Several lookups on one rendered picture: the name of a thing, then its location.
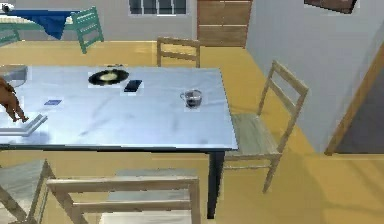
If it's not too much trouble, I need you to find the pale wooden chair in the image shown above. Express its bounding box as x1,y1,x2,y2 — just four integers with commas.
223,59,310,194
45,175,202,224
156,36,202,69
0,159,56,224

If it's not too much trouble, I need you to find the glass cup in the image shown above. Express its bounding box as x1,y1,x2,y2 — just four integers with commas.
180,89,203,109

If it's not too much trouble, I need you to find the grey metal table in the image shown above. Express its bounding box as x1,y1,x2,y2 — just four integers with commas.
0,65,239,220

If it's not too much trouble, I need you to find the black mobile phone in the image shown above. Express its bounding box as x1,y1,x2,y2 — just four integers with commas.
123,79,143,93

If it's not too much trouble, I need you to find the black round plate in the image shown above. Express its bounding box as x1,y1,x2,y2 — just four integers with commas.
87,68,130,87

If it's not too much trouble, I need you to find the brown wooden door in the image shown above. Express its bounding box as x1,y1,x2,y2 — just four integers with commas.
196,0,254,48

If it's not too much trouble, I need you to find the window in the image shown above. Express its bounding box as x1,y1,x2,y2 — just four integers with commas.
128,0,188,16

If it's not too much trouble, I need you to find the blue blanket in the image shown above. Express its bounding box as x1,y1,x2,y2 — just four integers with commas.
7,9,81,40

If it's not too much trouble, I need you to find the brown framed picture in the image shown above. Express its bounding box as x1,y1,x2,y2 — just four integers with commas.
303,0,359,15

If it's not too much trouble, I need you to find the brown wooden door frame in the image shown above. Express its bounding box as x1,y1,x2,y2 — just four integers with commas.
324,43,384,156

